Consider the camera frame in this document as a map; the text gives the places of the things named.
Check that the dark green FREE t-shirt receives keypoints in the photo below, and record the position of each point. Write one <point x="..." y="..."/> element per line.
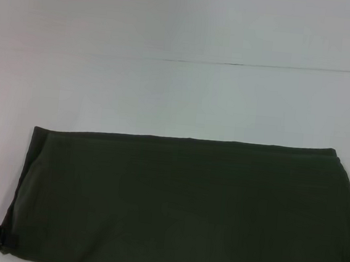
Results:
<point x="180" y="209"/>

